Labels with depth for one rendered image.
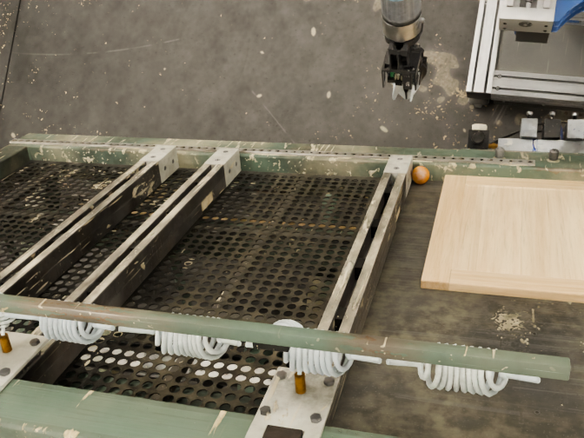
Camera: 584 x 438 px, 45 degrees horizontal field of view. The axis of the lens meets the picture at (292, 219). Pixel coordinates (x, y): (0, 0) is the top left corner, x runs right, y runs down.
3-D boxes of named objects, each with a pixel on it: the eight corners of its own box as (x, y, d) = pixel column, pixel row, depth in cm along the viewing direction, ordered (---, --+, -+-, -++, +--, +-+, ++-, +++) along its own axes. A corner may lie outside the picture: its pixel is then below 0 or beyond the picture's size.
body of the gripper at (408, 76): (381, 89, 147) (377, 47, 137) (389, 59, 151) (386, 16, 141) (417, 93, 144) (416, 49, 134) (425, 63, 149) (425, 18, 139)
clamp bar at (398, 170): (419, 179, 196) (421, 96, 185) (313, 525, 95) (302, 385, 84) (383, 177, 199) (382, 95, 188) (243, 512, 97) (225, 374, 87)
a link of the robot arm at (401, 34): (386, -2, 137) (428, 1, 135) (387, 16, 141) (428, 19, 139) (377, 25, 134) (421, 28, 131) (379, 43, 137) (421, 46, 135)
